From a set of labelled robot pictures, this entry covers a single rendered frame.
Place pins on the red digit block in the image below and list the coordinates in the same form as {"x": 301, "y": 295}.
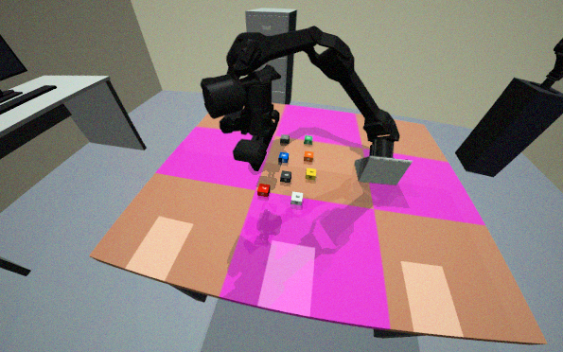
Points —
{"x": 263, "y": 190}

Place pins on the yellow block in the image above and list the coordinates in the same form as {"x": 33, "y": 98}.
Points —
{"x": 311, "y": 173}

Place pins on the small orange block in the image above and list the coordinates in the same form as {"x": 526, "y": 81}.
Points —
{"x": 308, "y": 156}

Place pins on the blue block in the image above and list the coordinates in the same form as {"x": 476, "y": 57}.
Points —
{"x": 283, "y": 157}

